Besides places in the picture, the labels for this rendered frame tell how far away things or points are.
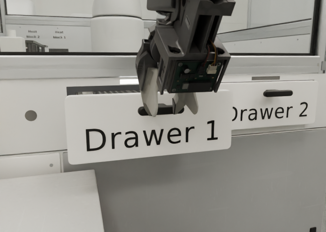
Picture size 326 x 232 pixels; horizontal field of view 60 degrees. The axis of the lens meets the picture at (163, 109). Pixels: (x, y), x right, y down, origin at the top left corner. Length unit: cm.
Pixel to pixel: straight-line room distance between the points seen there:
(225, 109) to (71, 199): 31
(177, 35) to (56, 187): 35
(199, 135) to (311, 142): 43
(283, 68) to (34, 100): 57
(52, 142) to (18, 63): 16
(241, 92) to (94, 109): 36
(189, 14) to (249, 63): 43
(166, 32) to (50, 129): 36
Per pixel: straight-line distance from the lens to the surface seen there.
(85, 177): 58
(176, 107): 43
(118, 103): 46
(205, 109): 51
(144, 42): 35
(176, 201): 71
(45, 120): 61
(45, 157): 63
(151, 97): 38
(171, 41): 31
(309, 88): 80
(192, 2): 28
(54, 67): 59
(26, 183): 59
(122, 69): 59
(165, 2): 35
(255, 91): 70
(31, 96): 60
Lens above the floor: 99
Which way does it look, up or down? 11 degrees down
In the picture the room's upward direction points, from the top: straight up
